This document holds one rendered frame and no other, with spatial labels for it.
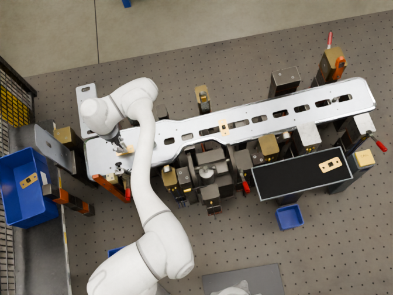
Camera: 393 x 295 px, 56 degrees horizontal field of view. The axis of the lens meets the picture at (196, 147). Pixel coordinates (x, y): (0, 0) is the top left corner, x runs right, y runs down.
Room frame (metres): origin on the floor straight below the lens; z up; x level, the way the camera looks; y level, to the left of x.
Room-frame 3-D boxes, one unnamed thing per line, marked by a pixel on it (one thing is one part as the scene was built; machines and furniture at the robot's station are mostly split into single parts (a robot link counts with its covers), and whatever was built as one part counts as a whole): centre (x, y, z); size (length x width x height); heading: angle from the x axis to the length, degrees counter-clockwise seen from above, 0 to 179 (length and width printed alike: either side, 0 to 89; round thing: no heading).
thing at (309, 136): (0.48, -0.48, 0.90); 0.13 x 0.08 x 0.41; 179
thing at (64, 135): (0.80, 0.59, 0.88); 0.08 x 0.08 x 0.36; 89
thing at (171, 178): (0.46, 0.15, 0.88); 0.11 x 0.07 x 0.37; 179
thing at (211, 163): (0.46, -0.04, 0.95); 0.18 x 0.13 x 0.49; 89
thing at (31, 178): (0.63, 0.78, 1.04); 0.08 x 0.04 x 0.01; 112
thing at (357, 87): (0.67, -0.17, 1.00); 1.38 x 0.22 x 0.02; 89
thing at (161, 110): (0.85, 0.12, 0.84); 0.10 x 0.05 x 0.29; 179
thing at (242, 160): (0.45, -0.18, 0.89); 0.12 x 0.07 x 0.38; 179
